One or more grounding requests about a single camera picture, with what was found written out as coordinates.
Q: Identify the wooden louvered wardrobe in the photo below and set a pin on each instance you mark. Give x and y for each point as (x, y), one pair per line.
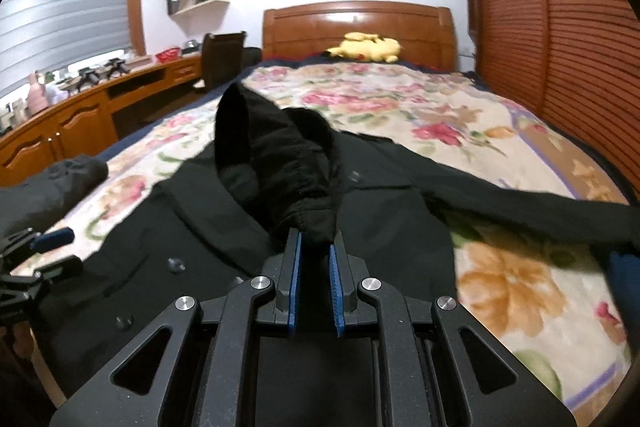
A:
(573, 63)

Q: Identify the floral bed blanket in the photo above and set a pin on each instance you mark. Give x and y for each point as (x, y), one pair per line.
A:
(548, 302)

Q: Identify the wooden headboard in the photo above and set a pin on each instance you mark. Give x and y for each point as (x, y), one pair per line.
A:
(426, 34)

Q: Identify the yellow plush toy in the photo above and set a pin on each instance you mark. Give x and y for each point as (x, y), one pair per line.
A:
(358, 46)

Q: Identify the folded dark grey garment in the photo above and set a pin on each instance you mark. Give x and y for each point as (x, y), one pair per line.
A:
(45, 198)

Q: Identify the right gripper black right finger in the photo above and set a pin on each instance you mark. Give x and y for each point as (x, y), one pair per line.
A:
(350, 314)

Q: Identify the pink bottle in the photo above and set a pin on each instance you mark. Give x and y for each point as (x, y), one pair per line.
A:
(37, 95)

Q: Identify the black coat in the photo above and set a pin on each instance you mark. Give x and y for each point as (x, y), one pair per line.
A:
(271, 170)

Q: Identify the red basket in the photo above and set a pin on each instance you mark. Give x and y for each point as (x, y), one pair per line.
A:
(168, 55)

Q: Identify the wooden desk cabinet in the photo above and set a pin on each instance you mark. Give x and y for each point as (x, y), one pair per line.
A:
(95, 119)

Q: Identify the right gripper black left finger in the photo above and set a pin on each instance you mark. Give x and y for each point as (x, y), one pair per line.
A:
(280, 313)

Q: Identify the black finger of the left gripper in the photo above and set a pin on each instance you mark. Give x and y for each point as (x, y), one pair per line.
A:
(43, 243)
(61, 270)

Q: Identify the dark wooden chair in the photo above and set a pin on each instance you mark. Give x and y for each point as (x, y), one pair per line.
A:
(223, 58)

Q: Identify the grey window blind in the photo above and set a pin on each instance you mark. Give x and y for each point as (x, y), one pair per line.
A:
(46, 35)

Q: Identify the navy blue garment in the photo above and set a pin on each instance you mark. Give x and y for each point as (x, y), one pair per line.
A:
(624, 281)

